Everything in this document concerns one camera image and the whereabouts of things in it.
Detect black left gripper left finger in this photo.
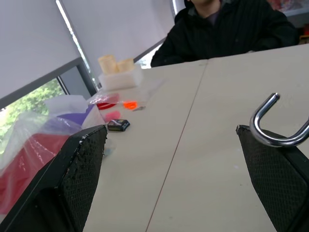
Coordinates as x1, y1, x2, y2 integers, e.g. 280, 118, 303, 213
0, 124, 108, 232

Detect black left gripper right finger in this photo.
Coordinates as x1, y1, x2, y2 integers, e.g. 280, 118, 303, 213
236, 124, 309, 232

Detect silver metal hook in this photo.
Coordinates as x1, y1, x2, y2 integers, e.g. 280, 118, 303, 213
249, 92, 309, 148

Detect purple box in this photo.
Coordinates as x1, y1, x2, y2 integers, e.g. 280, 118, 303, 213
56, 104, 95, 129

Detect clear plastic bag, red contents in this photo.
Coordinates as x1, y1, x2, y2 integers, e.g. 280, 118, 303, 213
0, 94, 105, 216

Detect small black packet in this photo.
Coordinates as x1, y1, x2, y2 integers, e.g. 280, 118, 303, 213
107, 119, 131, 132

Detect clear bag with red item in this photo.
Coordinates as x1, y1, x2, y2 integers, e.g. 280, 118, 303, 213
87, 93, 121, 111

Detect white plastic box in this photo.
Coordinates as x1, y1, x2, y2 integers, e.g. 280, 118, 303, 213
98, 64, 143, 91

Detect cream plastic cup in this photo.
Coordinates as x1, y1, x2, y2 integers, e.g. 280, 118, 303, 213
98, 55, 119, 75
116, 58, 135, 73

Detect person in black jacket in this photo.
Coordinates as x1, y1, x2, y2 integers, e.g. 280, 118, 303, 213
150, 0, 300, 68

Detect orange plastic ring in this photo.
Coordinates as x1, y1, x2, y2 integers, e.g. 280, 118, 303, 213
123, 100, 139, 111

